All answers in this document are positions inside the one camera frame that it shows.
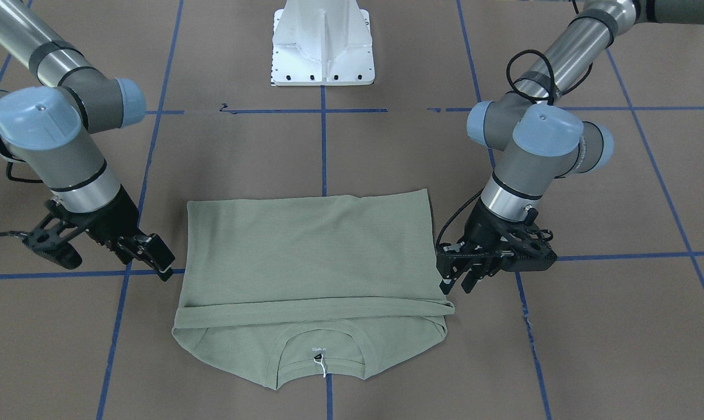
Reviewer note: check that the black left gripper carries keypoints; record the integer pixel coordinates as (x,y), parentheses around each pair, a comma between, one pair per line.
(481,230)

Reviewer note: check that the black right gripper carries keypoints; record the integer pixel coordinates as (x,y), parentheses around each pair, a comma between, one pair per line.
(114,223)

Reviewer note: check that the olive green long-sleeve shirt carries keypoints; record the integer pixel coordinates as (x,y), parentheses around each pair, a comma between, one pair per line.
(275,290)

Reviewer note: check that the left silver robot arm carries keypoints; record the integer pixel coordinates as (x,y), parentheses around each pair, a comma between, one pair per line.
(540,141)

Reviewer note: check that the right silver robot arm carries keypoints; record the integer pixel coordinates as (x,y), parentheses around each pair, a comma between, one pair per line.
(50,128)

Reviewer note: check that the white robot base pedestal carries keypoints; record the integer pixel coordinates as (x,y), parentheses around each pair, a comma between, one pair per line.
(322,43)

